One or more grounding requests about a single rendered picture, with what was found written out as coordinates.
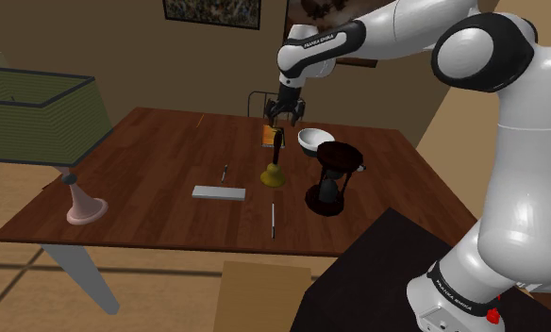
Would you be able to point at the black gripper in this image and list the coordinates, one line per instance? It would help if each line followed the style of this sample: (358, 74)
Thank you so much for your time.
(289, 95)

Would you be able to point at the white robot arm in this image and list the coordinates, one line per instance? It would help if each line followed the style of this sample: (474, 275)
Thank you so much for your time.
(528, 193)

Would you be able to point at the orange notebook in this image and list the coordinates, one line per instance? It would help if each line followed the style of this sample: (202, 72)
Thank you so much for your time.
(268, 136)

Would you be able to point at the white bowl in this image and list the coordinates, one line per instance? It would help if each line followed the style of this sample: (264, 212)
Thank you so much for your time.
(311, 138)

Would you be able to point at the dark wooden hourglass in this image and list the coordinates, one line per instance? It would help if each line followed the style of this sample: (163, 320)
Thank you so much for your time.
(337, 156)

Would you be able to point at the yellow pencil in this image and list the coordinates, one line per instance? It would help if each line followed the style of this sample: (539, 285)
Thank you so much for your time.
(200, 121)

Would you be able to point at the short dark pen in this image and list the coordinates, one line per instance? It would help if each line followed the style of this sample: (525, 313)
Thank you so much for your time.
(224, 174)

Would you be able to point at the small white object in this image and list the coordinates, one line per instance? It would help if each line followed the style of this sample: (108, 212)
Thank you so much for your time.
(361, 169)

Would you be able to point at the grey flat box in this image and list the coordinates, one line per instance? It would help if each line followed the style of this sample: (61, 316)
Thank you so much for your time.
(219, 192)

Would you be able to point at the long white black pen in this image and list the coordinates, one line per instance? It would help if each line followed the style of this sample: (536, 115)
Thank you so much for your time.
(273, 220)

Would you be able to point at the brown wooden table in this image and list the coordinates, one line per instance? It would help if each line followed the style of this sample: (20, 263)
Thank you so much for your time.
(165, 151)

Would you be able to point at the tan cardboard box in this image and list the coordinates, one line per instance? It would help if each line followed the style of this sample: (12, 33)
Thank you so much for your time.
(261, 299)

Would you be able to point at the dark robot stand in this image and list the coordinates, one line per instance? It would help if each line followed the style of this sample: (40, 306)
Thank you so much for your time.
(372, 285)

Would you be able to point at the green shade pink lamp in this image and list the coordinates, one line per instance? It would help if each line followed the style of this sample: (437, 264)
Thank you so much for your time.
(36, 115)

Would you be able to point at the dark metal frame chair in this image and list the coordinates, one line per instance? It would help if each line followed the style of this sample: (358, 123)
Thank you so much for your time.
(249, 105)

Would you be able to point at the brown framed wall picture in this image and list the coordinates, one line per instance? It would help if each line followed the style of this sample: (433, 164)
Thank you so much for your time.
(321, 11)

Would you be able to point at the dark speckled wall picture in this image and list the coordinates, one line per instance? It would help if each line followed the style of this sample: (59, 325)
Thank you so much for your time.
(211, 11)

